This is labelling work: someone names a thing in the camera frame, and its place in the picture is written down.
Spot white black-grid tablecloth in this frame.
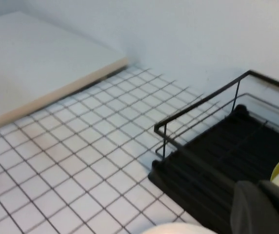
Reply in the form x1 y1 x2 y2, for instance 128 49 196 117
0 66 229 234

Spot black wire dish rack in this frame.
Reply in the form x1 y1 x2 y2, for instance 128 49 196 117
154 70 279 161
148 104 279 234

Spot white board with wooden edge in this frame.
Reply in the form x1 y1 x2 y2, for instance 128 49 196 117
0 11 128 134

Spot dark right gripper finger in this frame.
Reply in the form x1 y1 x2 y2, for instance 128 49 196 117
231 179 279 234

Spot white plate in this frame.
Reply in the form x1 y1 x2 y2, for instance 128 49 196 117
143 222 220 234

